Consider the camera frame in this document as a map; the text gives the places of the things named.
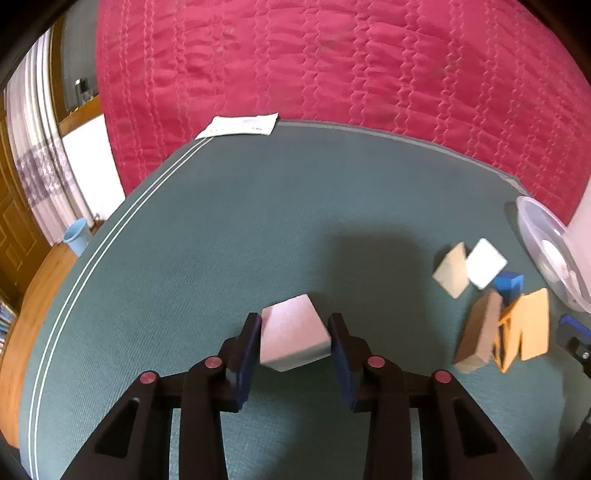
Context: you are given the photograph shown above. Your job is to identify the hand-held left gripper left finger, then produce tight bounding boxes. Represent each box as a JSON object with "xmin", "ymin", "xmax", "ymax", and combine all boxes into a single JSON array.
[{"xmin": 60, "ymin": 313, "xmax": 263, "ymax": 480}]

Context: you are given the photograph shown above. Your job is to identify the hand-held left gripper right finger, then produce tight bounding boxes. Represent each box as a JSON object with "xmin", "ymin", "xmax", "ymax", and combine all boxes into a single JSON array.
[{"xmin": 329, "ymin": 313, "xmax": 534, "ymax": 480}]

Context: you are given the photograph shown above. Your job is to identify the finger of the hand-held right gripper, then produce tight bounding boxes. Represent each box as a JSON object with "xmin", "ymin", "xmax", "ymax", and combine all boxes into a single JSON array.
[{"xmin": 556, "ymin": 314, "xmax": 591, "ymax": 370}]

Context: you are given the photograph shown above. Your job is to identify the plain orange block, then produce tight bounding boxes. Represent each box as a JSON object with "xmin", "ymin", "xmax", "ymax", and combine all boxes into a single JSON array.
[{"xmin": 515, "ymin": 288, "xmax": 551, "ymax": 361}]

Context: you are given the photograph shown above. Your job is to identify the pink wooden block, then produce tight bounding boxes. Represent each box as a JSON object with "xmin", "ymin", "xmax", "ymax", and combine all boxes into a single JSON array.
[{"xmin": 260, "ymin": 294, "xmax": 332, "ymax": 372}]

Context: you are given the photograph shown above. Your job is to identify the orange black-striped triangle block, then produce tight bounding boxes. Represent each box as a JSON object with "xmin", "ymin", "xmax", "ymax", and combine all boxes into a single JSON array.
[{"xmin": 492, "ymin": 300, "xmax": 525, "ymax": 374}]

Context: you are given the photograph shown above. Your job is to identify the blue wooden block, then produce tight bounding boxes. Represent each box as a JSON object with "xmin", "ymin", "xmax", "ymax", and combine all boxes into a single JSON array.
[{"xmin": 492, "ymin": 271, "xmax": 526, "ymax": 305}]

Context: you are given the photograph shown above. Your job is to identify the tan wooden block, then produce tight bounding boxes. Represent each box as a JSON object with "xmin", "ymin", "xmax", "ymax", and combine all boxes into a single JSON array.
[{"xmin": 455, "ymin": 290, "xmax": 504, "ymax": 374}]

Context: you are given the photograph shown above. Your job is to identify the white square block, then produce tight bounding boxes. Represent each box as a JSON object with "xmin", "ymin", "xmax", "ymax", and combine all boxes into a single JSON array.
[{"xmin": 465, "ymin": 238, "xmax": 508, "ymax": 291}]

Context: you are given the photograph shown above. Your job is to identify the clear plastic bowl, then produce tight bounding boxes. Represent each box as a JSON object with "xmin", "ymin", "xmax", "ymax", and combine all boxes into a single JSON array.
[{"xmin": 516, "ymin": 196, "xmax": 591, "ymax": 312}]

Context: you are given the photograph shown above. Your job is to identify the beige wooden block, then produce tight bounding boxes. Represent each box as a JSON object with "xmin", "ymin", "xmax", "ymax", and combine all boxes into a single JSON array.
[{"xmin": 433, "ymin": 242, "xmax": 472, "ymax": 298}]

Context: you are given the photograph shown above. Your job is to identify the green table mat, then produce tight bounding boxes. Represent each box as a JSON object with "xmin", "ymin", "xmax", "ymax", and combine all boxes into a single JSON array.
[{"xmin": 18, "ymin": 119, "xmax": 591, "ymax": 480}]

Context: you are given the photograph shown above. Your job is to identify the light blue waste bin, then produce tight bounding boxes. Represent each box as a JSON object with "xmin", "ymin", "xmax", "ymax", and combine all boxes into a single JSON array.
[{"xmin": 62, "ymin": 218, "xmax": 95, "ymax": 257}]

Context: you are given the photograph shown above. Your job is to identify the white paper sheet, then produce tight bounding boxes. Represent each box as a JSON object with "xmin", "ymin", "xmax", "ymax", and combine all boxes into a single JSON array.
[{"xmin": 195, "ymin": 112, "xmax": 280, "ymax": 140}]

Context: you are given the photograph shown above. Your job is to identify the white bed base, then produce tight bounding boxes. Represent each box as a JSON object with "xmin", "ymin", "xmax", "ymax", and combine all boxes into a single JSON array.
[{"xmin": 62, "ymin": 115, "xmax": 126, "ymax": 222}]

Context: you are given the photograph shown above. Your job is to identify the bookshelf with books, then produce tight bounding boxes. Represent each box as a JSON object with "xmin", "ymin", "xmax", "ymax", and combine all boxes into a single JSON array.
[{"xmin": 0, "ymin": 295, "xmax": 19, "ymax": 352}]

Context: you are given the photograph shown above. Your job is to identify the wooden door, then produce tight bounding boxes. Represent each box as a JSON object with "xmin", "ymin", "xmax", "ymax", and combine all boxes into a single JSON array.
[{"xmin": 0, "ymin": 115, "xmax": 51, "ymax": 296}]

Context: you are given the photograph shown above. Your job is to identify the white lace curtain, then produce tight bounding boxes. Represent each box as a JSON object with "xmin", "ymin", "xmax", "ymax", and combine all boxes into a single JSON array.
[{"xmin": 4, "ymin": 32, "xmax": 88, "ymax": 243}]

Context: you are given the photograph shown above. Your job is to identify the red quilted blanket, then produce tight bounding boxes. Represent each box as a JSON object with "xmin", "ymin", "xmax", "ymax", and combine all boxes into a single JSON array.
[{"xmin": 95, "ymin": 0, "xmax": 591, "ymax": 222}]

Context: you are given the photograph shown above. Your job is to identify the wooden bed frame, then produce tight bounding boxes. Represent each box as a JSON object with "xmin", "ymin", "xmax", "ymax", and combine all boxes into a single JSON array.
[{"xmin": 55, "ymin": 92, "xmax": 105, "ymax": 137}]

